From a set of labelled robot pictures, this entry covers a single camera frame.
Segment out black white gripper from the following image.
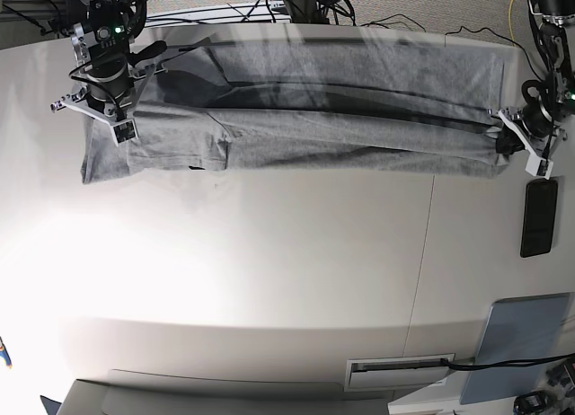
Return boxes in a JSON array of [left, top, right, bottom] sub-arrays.
[[487, 98, 567, 161], [49, 62, 166, 131]]

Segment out grey T-shirt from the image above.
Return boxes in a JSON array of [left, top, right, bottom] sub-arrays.
[[81, 40, 508, 184]]

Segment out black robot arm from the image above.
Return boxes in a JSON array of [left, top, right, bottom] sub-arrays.
[[496, 0, 574, 177], [50, 0, 167, 145]]

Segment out black smartphone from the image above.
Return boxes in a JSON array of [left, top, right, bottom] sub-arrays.
[[520, 179, 559, 258]]

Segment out blue-grey tablet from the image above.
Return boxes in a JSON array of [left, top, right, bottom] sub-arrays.
[[459, 293, 571, 405]]

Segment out blue orange pen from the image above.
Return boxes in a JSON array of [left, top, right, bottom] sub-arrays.
[[0, 339, 13, 368]]

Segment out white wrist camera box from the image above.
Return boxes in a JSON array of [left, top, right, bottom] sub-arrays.
[[110, 119, 138, 146], [526, 154, 553, 180]]

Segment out yellow cable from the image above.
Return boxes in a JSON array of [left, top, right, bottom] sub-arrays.
[[508, 0, 525, 46]]

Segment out black mouse cable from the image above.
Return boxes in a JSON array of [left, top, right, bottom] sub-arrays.
[[445, 26, 547, 79]]

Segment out black power cable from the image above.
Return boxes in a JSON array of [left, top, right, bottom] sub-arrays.
[[442, 354, 575, 372]]

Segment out white table cable box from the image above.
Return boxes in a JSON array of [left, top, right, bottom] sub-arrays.
[[343, 353, 455, 392]]

